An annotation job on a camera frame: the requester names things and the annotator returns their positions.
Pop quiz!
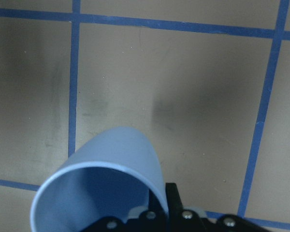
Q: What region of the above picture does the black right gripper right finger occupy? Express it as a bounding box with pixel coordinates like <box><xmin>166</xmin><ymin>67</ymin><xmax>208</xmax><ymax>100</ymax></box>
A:
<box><xmin>165</xmin><ymin>183</ymin><xmax>184</xmax><ymax>218</ymax></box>

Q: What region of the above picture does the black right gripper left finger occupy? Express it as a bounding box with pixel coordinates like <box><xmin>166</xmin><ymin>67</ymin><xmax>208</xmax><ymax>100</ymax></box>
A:
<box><xmin>148</xmin><ymin>190</ymin><xmax>167</xmax><ymax>218</ymax></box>

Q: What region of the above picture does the blue cup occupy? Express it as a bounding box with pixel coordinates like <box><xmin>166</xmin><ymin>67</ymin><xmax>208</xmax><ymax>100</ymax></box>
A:
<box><xmin>30</xmin><ymin>127</ymin><xmax>169</xmax><ymax>232</ymax></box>

